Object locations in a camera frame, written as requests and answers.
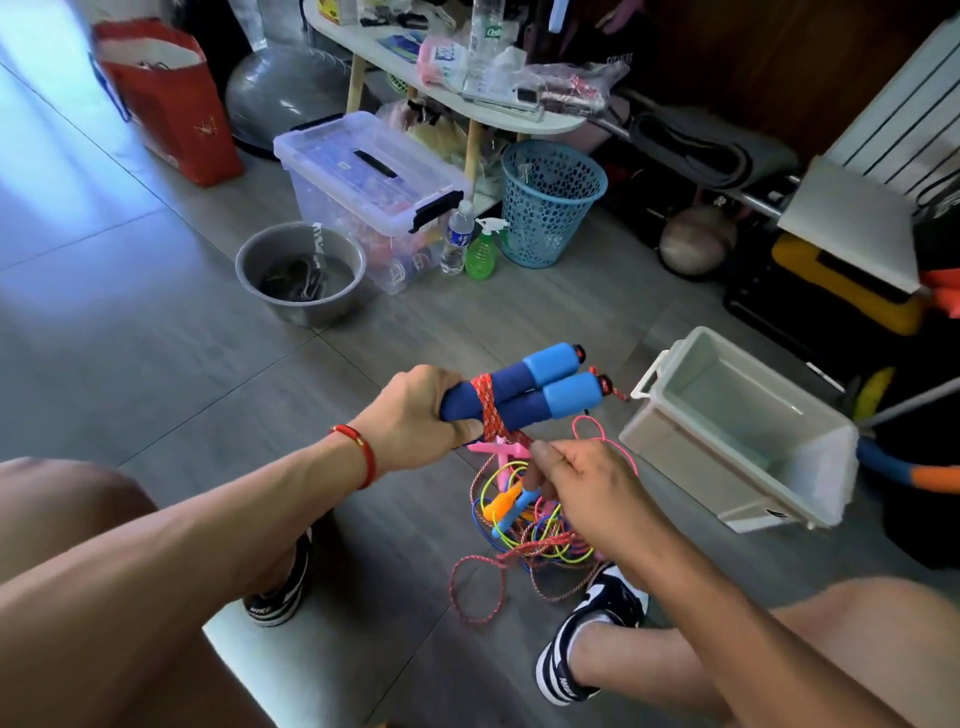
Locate clear plastic bag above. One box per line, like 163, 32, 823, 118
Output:
517, 60, 632, 119

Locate clear bin with black latches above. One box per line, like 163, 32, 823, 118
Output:
273, 111, 468, 297

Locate red bag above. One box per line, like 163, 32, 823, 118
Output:
90, 18, 246, 189

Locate black white left shoe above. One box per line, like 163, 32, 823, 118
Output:
243, 525, 317, 629

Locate yellow black case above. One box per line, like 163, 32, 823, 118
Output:
771, 231, 926, 338

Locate yellow rope orange handles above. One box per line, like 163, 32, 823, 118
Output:
477, 465, 596, 569

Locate grey flat board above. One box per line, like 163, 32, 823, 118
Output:
777, 154, 924, 296

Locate white plastic bin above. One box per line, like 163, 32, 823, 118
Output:
618, 325, 863, 534

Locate multicoloured hula hoop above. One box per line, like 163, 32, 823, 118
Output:
847, 367, 960, 497

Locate person's right leg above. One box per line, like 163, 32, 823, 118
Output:
567, 577, 960, 728

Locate person's left leg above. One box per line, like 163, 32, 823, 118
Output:
0, 457, 309, 728

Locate black white right shoe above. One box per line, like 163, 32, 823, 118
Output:
535, 562, 651, 708

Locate person's leg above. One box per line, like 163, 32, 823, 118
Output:
0, 457, 309, 728
567, 577, 960, 728

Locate red rope blue-handled jump rope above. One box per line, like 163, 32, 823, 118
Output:
438, 340, 639, 629

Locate white plastic bag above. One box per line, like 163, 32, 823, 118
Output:
225, 0, 309, 54

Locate person's right hand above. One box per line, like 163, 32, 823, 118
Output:
522, 435, 678, 566

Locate person's left forearm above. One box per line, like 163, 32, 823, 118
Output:
0, 432, 377, 728

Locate grey folded mat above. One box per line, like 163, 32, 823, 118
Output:
622, 102, 800, 192

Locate person's right forearm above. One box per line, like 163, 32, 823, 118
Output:
630, 517, 917, 728

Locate brown ball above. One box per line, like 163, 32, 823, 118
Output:
658, 204, 740, 281

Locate grey exercise ball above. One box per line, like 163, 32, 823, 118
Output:
225, 45, 354, 156

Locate black red inflatable toy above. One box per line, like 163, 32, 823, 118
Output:
915, 195, 960, 324

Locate green spray bottle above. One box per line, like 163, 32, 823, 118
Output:
463, 217, 512, 284

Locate white round table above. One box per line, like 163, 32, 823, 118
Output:
300, 0, 590, 204

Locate large plastic water bottle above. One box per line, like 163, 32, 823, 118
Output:
468, 0, 509, 62

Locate blue mesh plastic basket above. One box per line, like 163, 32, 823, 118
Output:
498, 141, 611, 272

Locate red string bracelet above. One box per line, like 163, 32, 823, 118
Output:
330, 421, 380, 491

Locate white radiator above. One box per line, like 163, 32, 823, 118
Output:
825, 15, 960, 204

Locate black white shoe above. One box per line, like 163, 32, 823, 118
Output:
243, 525, 317, 629
535, 562, 651, 708

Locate small plastic water bottle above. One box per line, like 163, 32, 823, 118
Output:
439, 199, 477, 278

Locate grey metal basin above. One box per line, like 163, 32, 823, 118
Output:
234, 222, 369, 332

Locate pink white packet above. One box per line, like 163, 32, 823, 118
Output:
417, 33, 470, 92

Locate person's left hand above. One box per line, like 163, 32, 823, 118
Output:
348, 363, 485, 480

